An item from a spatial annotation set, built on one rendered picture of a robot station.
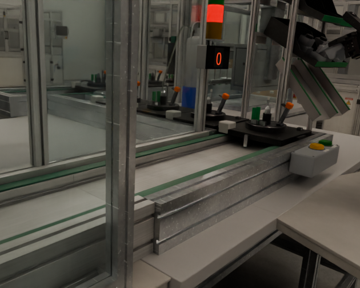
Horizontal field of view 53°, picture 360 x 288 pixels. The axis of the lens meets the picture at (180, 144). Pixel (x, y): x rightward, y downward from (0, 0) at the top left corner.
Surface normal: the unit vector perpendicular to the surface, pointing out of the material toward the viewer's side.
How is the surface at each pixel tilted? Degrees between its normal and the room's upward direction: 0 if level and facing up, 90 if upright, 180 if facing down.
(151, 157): 90
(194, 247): 0
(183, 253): 0
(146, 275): 0
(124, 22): 90
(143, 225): 90
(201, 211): 90
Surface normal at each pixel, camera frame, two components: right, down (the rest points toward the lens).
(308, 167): -0.65, 0.15
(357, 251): 0.05, -0.97
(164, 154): 0.76, 0.21
